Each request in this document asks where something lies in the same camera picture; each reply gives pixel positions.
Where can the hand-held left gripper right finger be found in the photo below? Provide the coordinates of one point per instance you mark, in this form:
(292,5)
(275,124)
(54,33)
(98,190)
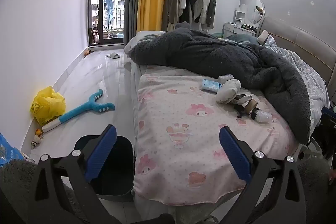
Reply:
(235,155)

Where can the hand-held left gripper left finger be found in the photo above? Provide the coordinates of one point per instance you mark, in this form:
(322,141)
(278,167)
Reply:
(101,154)

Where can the dark trash bin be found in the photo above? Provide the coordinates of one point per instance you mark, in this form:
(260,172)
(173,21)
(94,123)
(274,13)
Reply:
(118,166)

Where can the brown tape roll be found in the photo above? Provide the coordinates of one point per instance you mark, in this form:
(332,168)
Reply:
(252,107)

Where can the small black object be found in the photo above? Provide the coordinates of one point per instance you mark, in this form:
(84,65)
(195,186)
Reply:
(241,113)

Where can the blue plush toy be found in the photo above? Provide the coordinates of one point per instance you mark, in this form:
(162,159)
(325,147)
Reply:
(78,111)

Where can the clear bottle with black cap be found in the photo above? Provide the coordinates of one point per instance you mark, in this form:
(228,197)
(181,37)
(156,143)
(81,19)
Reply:
(263,116)

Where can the pink printed bed sheet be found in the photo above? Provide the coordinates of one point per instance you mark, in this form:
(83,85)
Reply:
(183,134)

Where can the small dark box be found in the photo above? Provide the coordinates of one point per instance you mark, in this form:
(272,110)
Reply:
(242,100)

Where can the white rolled sock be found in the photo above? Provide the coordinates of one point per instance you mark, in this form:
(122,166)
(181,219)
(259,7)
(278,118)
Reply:
(228,91)

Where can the small white toy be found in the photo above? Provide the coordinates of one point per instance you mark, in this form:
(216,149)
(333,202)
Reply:
(38,137)

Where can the small orange ball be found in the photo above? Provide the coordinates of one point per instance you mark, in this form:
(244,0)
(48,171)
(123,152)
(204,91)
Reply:
(38,131)

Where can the yellow plastic bag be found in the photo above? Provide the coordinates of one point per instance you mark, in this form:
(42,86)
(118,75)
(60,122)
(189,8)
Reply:
(48,105)

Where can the blue white tissue pack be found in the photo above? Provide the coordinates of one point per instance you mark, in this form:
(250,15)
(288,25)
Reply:
(210,85)

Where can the crushed clear plastic bottle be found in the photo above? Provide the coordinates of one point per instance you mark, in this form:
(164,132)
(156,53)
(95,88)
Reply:
(226,78)

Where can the grey fuzzy cloth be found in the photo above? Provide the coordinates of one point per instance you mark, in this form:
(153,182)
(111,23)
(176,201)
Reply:
(315,192)
(15,187)

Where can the blue pet food bag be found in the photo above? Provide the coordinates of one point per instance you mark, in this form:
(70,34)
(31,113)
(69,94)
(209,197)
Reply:
(8,153)

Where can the grey slipper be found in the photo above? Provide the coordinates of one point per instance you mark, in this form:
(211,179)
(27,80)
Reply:
(113,55)

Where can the dark grey fleece blanket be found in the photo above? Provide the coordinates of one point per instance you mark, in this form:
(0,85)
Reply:
(210,56)

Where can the small orange floor toy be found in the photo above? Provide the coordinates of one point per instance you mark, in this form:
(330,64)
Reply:
(86,52)

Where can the grey patterned duvet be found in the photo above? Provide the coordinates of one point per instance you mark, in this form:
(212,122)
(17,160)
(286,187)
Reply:
(302,66)

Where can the dark teal pillow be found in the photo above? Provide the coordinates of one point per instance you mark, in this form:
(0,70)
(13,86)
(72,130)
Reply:
(242,38)

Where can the teal basin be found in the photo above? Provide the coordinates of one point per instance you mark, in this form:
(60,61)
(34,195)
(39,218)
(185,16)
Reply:
(119,35)

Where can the brown pillow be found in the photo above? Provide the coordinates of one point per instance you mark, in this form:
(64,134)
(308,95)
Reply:
(263,37)

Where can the white dressing table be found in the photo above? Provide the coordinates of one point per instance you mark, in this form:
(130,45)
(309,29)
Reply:
(236,27)

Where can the beige padded headboard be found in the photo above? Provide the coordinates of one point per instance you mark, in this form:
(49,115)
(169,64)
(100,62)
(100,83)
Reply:
(309,40)

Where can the oval mirror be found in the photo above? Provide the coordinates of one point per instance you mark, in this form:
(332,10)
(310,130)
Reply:
(256,12)

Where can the dark green garment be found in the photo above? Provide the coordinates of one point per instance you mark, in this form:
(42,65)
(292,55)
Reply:
(212,8)

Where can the beige jacket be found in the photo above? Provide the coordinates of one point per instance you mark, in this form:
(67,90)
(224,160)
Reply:
(177,0)

